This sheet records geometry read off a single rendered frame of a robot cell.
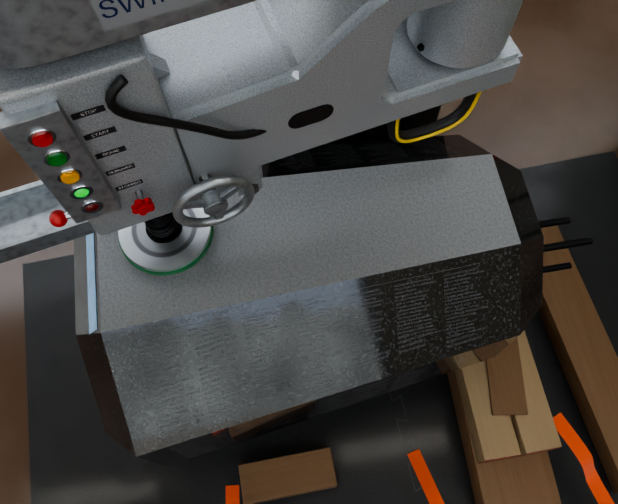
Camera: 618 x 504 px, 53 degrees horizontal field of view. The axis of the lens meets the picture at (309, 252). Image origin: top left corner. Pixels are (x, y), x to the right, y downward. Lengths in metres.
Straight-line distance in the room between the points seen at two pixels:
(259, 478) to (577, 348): 1.16
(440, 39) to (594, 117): 1.84
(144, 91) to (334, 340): 0.83
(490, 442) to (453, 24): 1.34
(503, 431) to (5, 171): 2.14
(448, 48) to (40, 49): 0.68
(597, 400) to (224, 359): 1.33
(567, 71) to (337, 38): 2.16
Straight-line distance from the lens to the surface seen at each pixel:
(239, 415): 1.60
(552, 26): 3.20
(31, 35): 0.81
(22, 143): 0.92
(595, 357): 2.37
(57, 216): 1.19
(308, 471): 2.09
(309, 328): 1.49
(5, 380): 2.52
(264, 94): 1.01
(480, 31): 1.15
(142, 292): 1.49
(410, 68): 1.22
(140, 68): 0.88
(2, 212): 1.38
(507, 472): 2.19
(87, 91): 0.89
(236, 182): 1.07
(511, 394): 2.11
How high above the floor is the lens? 2.22
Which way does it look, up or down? 67 degrees down
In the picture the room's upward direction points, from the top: 1 degrees counter-clockwise
